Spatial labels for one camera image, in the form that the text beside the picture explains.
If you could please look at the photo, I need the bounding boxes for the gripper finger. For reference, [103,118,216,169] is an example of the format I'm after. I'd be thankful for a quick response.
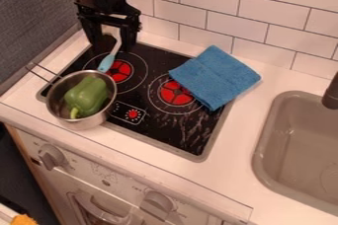
[119,23,141,53]
[80,15,106,54]

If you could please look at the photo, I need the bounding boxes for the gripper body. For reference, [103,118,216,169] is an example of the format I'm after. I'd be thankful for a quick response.
[72,0,143,32]

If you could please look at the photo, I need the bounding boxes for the green toy bell pepper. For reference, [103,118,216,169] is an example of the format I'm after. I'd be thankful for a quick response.
[63,75,110,120]

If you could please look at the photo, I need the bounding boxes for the silver pot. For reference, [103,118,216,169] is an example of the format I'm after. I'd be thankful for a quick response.
[25,62,120,131]

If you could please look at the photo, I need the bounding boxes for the blue spatula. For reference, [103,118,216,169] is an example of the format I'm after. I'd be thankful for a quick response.
[96,34,125,74]

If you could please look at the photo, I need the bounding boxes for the toy stove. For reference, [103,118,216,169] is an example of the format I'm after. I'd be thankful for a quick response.
[36,39,235,164]

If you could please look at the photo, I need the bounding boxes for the blue cloth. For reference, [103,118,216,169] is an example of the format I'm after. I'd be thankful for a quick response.
[167,44,263,113]

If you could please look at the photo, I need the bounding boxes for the toy sink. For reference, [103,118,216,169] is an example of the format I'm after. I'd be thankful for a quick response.
[250,90,338,217]

